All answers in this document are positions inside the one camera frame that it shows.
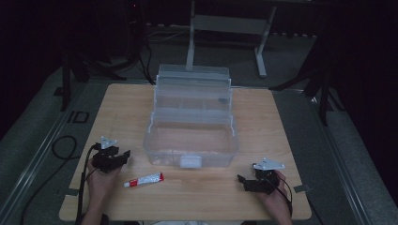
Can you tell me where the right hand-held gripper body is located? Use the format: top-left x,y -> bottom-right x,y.
251,157 -> 286,195

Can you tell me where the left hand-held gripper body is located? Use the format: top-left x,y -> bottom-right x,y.
92,135 -> 124,174

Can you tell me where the white and red tube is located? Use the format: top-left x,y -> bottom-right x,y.
123,172 -> 165,188

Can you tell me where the clear plastic storage box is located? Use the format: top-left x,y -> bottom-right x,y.
143,64 -> 240,170

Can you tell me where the person's right hand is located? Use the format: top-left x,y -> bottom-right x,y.
261,170 -> 291,210

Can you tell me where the person's left hand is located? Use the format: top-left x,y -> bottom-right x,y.
85,157 -> 124,204

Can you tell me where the black tripod stand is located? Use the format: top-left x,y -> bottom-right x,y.
268,59 -> 346,127
59,43 -> 128,113

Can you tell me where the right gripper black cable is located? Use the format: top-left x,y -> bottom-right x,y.
275,178 -> 294,218

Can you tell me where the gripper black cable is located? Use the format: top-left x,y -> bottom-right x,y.
275,178 -> 294,218
74,143 -> 99,225

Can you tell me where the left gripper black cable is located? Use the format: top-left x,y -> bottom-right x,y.
74,143 -> 99,225

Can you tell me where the black floor cable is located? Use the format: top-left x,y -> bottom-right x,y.
19,134 -> 83,225

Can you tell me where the metal floor rail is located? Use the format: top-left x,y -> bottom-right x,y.
308,93 -> 374,225
0,82 -> 92,224

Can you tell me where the black cable bundle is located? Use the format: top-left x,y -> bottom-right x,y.
125,0 -> 157,86

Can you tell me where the white metal desk frame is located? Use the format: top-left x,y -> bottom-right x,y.
185,0 -> 278,79

